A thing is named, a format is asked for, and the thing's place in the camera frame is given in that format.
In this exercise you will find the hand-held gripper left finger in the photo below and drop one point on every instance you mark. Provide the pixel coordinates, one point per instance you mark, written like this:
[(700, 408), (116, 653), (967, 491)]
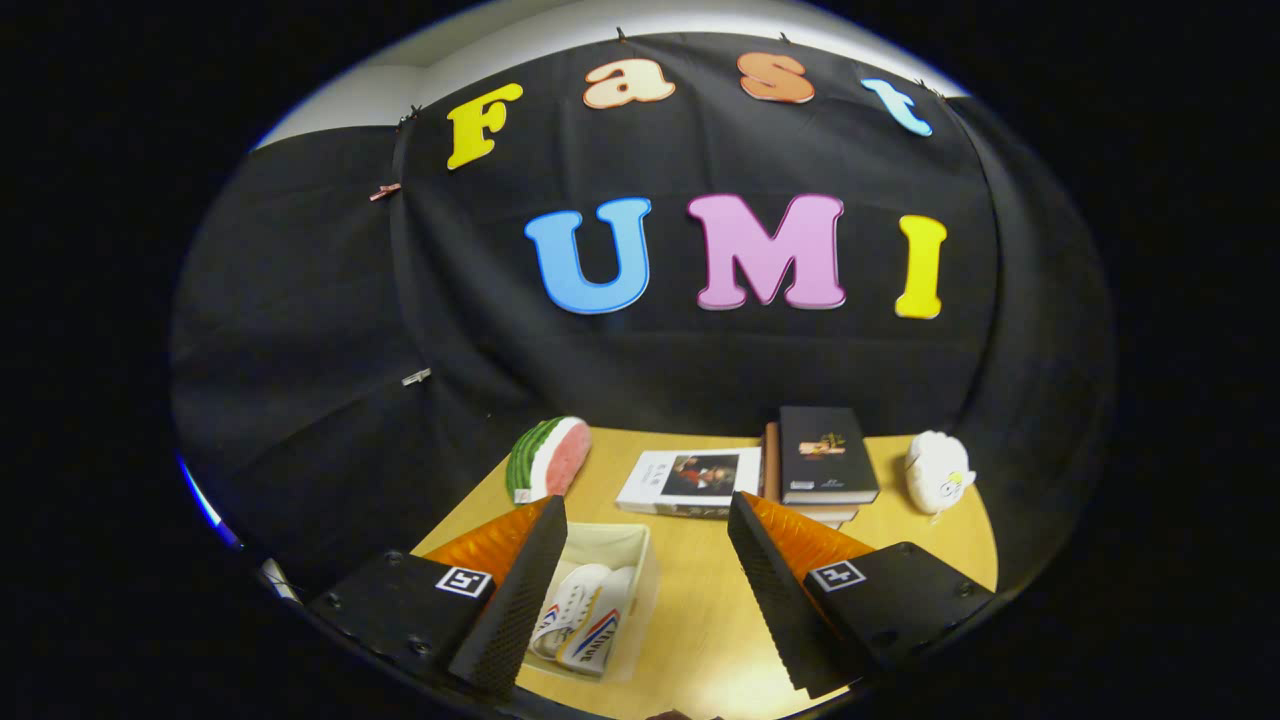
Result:
[(515, 610)]

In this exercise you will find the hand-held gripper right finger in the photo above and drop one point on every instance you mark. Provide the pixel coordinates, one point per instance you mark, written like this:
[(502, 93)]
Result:
[(780, 610)]

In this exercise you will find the white canvas shoe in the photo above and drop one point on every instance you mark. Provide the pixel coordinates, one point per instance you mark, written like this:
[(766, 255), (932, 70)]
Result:
[(572, 595), (600, 635)]

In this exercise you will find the beige fabric storage box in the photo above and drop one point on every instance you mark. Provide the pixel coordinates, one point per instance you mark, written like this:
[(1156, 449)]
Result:
[(610, 540)]

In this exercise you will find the black cover book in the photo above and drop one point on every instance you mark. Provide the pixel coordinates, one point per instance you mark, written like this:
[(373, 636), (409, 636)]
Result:
[(825, 470)]

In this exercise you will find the watermelon slice plush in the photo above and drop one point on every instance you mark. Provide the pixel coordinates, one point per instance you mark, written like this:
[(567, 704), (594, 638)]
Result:
[(560, 455)]

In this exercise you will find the white portrait cover book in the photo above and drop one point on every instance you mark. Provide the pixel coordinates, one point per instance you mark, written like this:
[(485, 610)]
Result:
[(645, 480)]

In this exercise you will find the white plush pouch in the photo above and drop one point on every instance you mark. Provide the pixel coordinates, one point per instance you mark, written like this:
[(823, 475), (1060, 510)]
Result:
[(935, 470)]

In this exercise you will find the silver clip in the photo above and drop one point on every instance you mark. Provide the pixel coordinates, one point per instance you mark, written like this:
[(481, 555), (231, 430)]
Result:
[(416, 376)]

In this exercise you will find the pink clip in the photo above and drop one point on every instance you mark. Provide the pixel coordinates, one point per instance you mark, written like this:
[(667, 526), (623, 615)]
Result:
[(384, 190)]

